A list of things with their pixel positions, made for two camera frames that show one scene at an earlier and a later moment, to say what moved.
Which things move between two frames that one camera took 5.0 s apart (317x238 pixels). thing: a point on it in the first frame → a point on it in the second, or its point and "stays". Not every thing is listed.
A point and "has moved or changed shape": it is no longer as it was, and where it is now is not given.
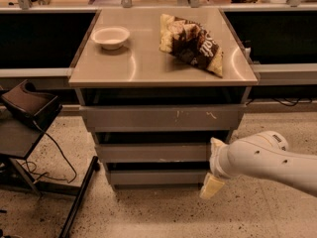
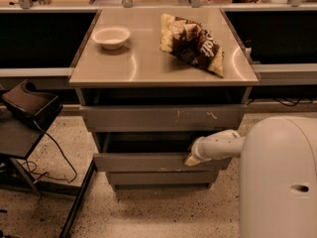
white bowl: x=110 y=37 stays
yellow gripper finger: x=210 y=186 → x=192 y=161
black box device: x=39 y=106 stays
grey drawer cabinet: x=157 y=85 stays
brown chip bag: x=191 y=43 stays
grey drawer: x=155 y=153 has moved or changed shape
